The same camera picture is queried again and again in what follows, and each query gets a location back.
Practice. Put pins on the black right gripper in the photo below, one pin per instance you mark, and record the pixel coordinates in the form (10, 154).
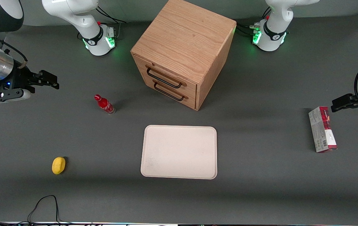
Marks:
(18, 77)

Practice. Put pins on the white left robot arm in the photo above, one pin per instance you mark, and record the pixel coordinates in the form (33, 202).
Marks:
(276, 25)

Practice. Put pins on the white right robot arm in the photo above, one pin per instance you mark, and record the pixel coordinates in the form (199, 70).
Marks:
(72, 14)

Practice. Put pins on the wooden drawer cabinet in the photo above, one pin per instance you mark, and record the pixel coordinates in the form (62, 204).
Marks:
(185, 37)

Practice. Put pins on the red and white carton box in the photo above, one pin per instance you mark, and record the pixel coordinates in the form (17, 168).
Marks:
(322, 129)

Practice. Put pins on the red soda bottle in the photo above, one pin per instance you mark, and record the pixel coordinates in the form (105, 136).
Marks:
(105, 105)

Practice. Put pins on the yellow lemon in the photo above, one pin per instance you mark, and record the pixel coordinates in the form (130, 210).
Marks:
(58, 165)

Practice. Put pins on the beige plastic tray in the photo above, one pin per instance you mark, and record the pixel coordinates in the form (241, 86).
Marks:
(179, 152)

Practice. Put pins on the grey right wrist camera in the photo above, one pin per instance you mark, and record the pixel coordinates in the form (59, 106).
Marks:
(6, 95)

